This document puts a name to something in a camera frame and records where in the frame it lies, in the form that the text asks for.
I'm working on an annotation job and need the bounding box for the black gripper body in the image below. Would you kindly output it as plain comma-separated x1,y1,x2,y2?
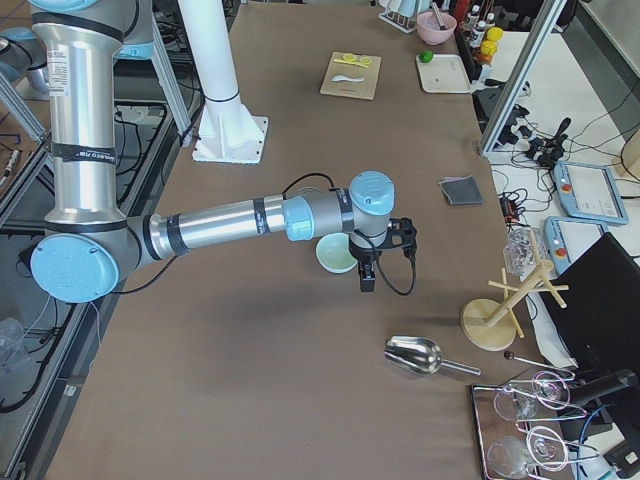
349,238,386,273

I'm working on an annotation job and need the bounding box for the light green bowl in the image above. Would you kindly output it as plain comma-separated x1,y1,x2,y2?
316,233,357,274

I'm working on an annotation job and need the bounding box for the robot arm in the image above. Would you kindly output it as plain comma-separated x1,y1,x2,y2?
30,1,400,303

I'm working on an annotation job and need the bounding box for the white ceramic spoon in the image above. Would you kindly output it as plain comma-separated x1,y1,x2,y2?
331,74,365,83

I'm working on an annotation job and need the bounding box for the pink bowl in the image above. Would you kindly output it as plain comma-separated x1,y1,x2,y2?
417,11,458,45

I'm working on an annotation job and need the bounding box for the metal scoop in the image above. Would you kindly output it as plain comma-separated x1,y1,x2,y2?
384,335,481,376

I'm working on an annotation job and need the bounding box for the grey folded cloth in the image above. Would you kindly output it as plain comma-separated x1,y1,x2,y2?
439,176,484,206

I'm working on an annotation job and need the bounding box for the wooden mug tree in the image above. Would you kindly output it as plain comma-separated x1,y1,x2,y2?
460,231,569,351

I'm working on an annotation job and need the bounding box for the crystal glass dish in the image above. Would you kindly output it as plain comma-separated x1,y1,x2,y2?
503,227,549,277

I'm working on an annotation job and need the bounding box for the bamboo cutting board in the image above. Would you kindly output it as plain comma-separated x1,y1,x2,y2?
320,51,381,100

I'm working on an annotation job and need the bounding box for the black headset stand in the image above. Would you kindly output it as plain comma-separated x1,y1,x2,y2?
472,79,529,131

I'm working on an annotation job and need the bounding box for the yellow plastic knife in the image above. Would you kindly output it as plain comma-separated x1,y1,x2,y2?
333,54,373,68

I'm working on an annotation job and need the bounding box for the cream rabbit tray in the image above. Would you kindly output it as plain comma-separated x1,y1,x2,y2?
415,54,471,94

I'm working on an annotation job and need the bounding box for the green lime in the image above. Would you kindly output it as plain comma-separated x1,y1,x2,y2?
420,50,434,63

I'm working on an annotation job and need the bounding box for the black monitor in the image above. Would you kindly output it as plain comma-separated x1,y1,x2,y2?
541,233,639,373

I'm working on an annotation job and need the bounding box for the metal tube with black cap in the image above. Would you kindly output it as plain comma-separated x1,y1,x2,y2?
432,3,447,31

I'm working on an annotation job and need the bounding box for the yellow lemon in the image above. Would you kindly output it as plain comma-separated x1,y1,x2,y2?
485,27,504,42

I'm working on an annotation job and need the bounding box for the white camera post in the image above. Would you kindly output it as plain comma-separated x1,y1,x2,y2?
179,0,268,165

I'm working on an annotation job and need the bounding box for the aluminium frame post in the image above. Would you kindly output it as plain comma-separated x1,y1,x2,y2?
478,0,567,157

